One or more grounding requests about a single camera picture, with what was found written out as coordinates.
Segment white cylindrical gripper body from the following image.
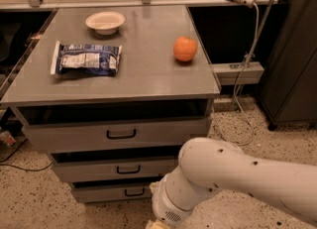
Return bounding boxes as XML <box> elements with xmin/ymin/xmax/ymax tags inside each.
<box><xmin>150</xmin><ymin>181</ymin><xmax>192</xmax><ymax>226</ymax></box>

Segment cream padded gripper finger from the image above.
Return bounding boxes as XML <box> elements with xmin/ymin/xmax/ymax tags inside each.
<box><xmin>146</xmin><ymin>220</ymin><xmax>174</xmax><ymax>229</ymax></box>

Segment grey drawer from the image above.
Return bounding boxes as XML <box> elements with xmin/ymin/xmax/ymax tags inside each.
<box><xmin>71</xmin><ymin>183</ymin><xmax>152</xmax><ymax>203</ymax></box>
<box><xmin>53</xmin><ymin>156</ymin><xmax>177</xmax><ymax>182</ymax></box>
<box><xmin>23</xmin><ymin>117</ymin><xmax>211</xmax><ymax>154</ymax></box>

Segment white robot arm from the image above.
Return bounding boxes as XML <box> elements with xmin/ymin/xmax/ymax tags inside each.
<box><xmin>152</xmin><ymin>138</ymin><xmax>317</xmax><ymax>226</ymax></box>

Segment grey bottom drawer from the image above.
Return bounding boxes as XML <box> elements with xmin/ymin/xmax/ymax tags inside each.
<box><xmin>71</xmin><ymin>183</ymin><xmax>152</xmax><ymax>203</ymax></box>

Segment grey top drawer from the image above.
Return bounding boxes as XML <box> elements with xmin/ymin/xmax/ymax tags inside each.
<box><xmin>23</xmin><ymin>117</ymin><xmax>211</xmax><ymax>154</ymax></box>

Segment grey drawer cabinet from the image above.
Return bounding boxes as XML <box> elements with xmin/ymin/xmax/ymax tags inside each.
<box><xmin>1</xmin><ymin>6</ymin><xmax>219</xmax><ymax>203</ymax></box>

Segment orange fruit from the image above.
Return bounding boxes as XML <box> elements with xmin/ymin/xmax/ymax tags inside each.
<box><xmin>173</xmin><ymin>37</ymin><xmax>197</xmax><ymax>62</ymax></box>

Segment blue white chip bag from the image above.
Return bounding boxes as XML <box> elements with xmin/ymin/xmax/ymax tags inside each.
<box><xmin>51</xmin><ymin>41</ymin><xmax>122</xmax><ymax>76</ymax></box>

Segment white paper bowl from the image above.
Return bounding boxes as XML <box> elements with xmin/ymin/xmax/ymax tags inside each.
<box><xmin>85</xmin><ymin>11</ymin><xmax>125</xmax><ymax>36</ymax></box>

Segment white power cable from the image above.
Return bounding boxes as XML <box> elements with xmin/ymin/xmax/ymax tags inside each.
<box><xmin>211</xmin><ymin>2</ymin><xmax>261</xmax><ymax>148</ymax></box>

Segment black floor cable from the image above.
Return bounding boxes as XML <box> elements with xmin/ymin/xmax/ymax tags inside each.
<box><xmin>0</xmin><ymin>137</ymin><xmax>53</xmax><ymax>172</ymax></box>

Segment grey metal rail box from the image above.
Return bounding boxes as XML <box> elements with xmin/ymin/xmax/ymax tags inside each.
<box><xmin>211</xmin><ymin>61</ymin><xmax>264</xmax><ymax>85</ymax></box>

